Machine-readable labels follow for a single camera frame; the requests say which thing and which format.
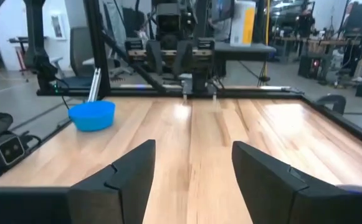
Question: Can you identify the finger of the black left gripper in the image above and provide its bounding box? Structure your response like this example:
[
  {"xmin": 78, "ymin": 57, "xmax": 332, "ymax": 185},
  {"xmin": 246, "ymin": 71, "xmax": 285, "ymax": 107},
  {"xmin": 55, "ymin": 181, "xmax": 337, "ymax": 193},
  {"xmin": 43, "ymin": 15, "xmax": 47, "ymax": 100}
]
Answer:
[
  {"xmin": 172, "ymin": 40, "xmax": 194, "ymax": 77},
  {"xmin": 145, "ymin": 40, "xmax": 164, "ymax": 76}
]

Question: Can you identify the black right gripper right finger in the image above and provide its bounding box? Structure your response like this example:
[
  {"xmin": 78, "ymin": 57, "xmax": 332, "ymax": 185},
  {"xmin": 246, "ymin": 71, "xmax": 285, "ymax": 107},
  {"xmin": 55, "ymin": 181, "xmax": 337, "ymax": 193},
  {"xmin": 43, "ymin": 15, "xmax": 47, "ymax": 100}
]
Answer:
[{"xmin": 231, "ymin": 140, "xmax": 362, "ymax": 224}]

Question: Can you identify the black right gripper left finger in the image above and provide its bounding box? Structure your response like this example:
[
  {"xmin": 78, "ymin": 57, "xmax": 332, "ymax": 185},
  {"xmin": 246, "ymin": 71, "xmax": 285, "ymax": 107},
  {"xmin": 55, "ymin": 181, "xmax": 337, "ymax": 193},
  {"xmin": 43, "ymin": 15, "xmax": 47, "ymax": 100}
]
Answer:
[{"xmin": 0, "ymin": 139, "xmax": 156, "ymax": 224}]

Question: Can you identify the black side table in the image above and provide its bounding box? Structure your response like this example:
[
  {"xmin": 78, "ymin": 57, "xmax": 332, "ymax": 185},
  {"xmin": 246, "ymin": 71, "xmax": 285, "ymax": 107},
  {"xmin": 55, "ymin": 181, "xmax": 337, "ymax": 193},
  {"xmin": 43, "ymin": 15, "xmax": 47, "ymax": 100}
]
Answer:
[{"xmin": 214, "ymin": 41, "xmax": 277, "ymax": 79}]

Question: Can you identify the white and yellow box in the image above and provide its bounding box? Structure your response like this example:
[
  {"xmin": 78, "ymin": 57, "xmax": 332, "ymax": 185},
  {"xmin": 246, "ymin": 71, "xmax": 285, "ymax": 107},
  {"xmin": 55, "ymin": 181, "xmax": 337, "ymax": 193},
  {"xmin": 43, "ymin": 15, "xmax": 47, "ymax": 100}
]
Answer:
[{"xmin": 229, "ymin": 0, "xmax": 257, "ymax": 48}]

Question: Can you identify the silver aluminium profile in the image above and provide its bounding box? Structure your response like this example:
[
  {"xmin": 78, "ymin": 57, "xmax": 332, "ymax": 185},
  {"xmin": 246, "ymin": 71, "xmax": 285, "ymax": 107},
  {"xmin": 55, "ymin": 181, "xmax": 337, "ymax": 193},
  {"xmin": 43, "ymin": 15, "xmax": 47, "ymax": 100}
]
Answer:
[{"xmin": 87, "ymin": 67, "xmax": 102, "ymax": 103}]

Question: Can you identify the grey office chair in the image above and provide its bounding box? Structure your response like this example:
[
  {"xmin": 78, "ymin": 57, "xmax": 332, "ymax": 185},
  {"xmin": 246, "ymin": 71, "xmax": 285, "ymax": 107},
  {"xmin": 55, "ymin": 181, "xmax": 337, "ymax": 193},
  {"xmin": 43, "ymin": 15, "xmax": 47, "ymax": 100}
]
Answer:
[{"xmin": 50, "ymin": 26, "xmax": 97, "ymax": 90}]

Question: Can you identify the light blue bowl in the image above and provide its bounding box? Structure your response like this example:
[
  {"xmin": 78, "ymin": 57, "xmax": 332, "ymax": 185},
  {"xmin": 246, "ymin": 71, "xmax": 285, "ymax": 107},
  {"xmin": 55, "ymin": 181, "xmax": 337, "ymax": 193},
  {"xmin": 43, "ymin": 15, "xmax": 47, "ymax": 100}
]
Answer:
[{"xmin": 67, "ymin": 100, "xmax": 117, "ymax": 133}]

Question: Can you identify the person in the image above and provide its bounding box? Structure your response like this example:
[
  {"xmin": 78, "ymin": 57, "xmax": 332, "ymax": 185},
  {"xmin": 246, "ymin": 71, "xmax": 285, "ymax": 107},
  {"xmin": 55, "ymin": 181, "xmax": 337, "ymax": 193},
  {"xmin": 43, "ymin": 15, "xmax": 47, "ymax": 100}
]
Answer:
[{"xmin": 297, "ymin": 6, "xmax": 316, "ymax": 40}]

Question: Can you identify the long wooden workbench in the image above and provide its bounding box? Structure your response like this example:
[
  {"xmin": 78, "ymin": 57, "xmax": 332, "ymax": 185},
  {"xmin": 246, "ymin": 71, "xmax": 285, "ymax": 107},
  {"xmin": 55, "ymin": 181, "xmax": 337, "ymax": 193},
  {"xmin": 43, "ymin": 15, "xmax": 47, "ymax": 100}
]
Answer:
[{"xmin": 273, "ymin": 35, "xmax": 358, "ymax": 55}]

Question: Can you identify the black box with red light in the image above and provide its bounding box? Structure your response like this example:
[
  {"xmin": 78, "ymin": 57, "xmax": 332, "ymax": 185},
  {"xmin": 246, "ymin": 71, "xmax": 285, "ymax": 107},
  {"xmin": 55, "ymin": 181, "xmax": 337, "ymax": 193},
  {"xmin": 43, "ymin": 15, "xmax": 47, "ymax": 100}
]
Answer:
[{"xmin": 298, "ymin": 55, "xmax": 324, "ymax": 80}]

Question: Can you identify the dark chair back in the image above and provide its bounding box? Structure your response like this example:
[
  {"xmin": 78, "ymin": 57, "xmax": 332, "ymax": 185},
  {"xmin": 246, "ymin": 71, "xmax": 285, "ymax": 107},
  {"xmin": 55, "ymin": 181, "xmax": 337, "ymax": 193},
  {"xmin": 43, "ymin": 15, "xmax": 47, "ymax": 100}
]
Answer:
[{"xmin": 315, "ymin": 93, "xmax": 348, "ymax": 116}]

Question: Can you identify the black diagonal frame brace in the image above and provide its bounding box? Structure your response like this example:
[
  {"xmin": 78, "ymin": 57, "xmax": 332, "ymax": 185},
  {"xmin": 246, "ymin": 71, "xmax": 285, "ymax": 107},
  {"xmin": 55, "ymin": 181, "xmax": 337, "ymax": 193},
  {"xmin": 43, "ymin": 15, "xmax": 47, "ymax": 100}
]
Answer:
[{"xmin": 101, "ymin": 30, "xmax": 169, "ymax": 94}]

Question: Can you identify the black frame post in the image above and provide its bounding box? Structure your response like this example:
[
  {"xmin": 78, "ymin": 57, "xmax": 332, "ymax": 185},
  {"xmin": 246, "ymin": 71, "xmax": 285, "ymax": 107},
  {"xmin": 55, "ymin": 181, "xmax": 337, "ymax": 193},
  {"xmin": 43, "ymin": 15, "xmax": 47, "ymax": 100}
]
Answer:
[{"xmin": 83, "ymin": 0, "xmax": 112, "ymax": 98}]

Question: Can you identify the yellow hanging cable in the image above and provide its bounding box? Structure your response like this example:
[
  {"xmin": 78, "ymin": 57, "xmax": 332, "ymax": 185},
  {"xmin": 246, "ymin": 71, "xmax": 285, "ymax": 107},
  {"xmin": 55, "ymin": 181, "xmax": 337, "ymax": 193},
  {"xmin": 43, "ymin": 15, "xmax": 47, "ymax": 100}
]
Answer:
[{"xmin": 262, "ymin": 0, "xmax": 272, "ymax": 85}]

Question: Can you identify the black table frame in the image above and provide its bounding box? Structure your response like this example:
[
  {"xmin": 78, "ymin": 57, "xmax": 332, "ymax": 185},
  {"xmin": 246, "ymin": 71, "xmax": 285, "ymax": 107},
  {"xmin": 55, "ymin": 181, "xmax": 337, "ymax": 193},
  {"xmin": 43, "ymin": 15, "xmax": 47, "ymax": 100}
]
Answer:
[{"xmin": 0, "ymin": 85, "xmax": 362, "ymax": 188}]

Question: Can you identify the framed wall picture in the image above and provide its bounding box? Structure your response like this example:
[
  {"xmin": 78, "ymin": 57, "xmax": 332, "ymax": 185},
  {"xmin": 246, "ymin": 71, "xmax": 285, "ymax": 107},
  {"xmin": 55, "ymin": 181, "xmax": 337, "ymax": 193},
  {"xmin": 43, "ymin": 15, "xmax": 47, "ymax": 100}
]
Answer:
[{"xmin": 50, "ymin": 13, "xmax": 67, "ymax": 41}]

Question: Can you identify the black table-level camera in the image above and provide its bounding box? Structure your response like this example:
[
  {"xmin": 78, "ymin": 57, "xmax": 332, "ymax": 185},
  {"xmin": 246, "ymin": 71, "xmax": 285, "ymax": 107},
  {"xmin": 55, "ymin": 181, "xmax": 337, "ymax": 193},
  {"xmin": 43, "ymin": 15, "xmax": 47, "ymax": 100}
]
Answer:
[{"xmin": 0, "ymin": 133, "xmax": 26, "ymax": 166}]

